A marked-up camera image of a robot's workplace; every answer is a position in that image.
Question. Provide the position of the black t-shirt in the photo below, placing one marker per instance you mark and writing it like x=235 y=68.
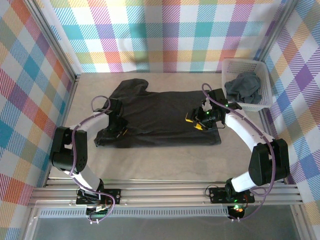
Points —
x=162 y=117

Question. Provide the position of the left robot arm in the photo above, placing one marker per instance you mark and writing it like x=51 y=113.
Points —
x=92 y=122

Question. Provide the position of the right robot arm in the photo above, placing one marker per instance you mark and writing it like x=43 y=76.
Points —
x=240 y=127

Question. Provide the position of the grey t-shirt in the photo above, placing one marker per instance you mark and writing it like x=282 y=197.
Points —
x=242 y=86

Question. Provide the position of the white plastic basket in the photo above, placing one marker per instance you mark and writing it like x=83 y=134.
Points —
x=240 y=66

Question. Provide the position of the small LED circuit board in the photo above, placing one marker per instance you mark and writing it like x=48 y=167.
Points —
x=98 y=208
x=236 y=208

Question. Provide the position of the aluminium side rail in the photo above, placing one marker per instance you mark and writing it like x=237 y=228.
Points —
x=265 y=121
x=74 y=86

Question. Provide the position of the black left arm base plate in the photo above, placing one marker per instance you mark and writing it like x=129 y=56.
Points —
x=117 y=193

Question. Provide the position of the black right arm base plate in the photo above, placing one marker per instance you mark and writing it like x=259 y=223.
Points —
x=217 y=195

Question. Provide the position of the aluminium rail frame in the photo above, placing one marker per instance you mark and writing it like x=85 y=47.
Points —
x=162 y=195

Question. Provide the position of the aluminium corner post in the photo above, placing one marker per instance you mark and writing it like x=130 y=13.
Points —
x=278 y=25
x=53 y=37

